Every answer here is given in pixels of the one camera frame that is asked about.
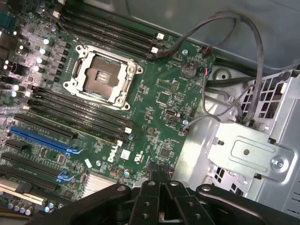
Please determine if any black RAM slot white latch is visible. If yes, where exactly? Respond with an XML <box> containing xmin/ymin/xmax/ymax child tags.
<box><xmin>24</xmin><ymin>105</ymin><xmax>124</xmax><ymax>146</ymax></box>
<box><xmin>30</xmin><ymin>91</ymin><xmax>132</xmax><ymax>135</ymax></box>
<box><xmin>62</xmin><ymin>9</ymin><xmax>165</xmax><ymax>40</ymax></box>
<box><xmin>58</xmin><ymin>19</ymin><xmax>159</xmax><ymax>54</ymax></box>

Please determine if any silver finned heat sink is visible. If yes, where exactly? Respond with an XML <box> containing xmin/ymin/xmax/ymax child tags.
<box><xmin>81</xmin><ymin>170</ymin><xmax>118</xmax><ymax>200</ymax></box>

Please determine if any black power connector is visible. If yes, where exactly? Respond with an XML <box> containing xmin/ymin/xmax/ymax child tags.
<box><xmin>147</xmin><ymin>162</ymin><xmax>174</xmax><ymax>182</ymax></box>

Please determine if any white expansion slot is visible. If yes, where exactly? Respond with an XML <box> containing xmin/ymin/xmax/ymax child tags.
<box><xmin>0</xmin><ymin>180</ymin><xmax>45</xmax><ymax>206</ymax></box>

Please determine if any blue expansion slot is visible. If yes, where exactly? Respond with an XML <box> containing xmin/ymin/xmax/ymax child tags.
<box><xmin>8</xmin><ymin>126</ymin><xmax>83</xmax><ymax>156</ymax></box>

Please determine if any short black expansion slot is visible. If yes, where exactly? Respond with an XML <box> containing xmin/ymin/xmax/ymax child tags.
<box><xmin>5</xmin><ymin>139</ymin><xmax>29</xmax><ymax>152</ymax></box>

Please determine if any perforated metal drive cage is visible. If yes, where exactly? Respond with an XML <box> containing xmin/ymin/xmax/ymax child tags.
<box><xmin>210</xmin><ymin>69</ymin><xmax>300</xmax><ymax>213</ymax></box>

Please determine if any green Dell motherboard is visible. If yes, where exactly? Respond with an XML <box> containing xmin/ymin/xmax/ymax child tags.
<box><xmin>0</xmin><ymin>0</ymin><xmax>217</xmax><ymax>213</ymax></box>

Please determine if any silver CPU socket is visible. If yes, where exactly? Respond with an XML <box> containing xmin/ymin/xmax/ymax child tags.
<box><xmin>62</xmin><ymin>44</ymin><xmax>144</xmax><ymax>110</ymax></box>

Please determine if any round coin cell battery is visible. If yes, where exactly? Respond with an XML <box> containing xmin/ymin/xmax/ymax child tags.
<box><xmin>180</xmin><ymin>60</ymin><xmax>196</xmax><ymax>79</ymax></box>

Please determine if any grey metal PC case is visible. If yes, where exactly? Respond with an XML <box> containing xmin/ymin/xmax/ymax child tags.
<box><xmin>65</xmin><ymin>0</ymin><xmax>300</xmax><ymax>213</ymax></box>

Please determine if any silver metal bracket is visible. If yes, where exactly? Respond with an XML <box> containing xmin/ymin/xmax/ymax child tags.
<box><xmin>207</xmin><ymin>121</ymin><xmax>295</xmax><ymax>183</ymax></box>

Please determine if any thin grey wire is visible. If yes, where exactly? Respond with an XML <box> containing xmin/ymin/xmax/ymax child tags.
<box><xmin>202</xmin><ymin>70</ymin><xmax>256</xmax><ymax>118</ymax></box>
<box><xmin>181</xmin><ymin>116</ymin><xmax>222</xmax><ymax>135</ymax></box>

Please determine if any thick black cable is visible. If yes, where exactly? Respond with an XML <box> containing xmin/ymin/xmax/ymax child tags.
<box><xmin>207</xmin><ymin>77</ymin><xmax>257</xmax><ymax>89</ymax></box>

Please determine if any black cable bundle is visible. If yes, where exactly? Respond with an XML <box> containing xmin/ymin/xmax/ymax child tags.
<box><xmin>156</xmin><ymin>10</ymin><xmax>264</xmax><ymax>126</ymax></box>

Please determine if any thin black wire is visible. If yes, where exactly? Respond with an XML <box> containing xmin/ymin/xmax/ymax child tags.
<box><xmin>44</xmin><ymin>10</ymin><xmax>87</xmax><ymax>50</ymax></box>

